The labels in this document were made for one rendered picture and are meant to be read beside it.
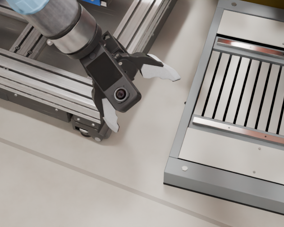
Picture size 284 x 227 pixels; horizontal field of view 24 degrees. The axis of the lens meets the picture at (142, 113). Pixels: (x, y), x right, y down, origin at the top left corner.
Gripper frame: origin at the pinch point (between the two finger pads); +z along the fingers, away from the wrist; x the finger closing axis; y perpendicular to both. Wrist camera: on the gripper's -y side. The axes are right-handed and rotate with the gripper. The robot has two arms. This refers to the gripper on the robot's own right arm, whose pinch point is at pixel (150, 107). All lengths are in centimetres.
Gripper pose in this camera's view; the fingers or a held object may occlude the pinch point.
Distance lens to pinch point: 117.3
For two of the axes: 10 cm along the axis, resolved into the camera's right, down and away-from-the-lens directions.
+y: -3.6, -5.8, 7.3
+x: -7.6, 6.4, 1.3
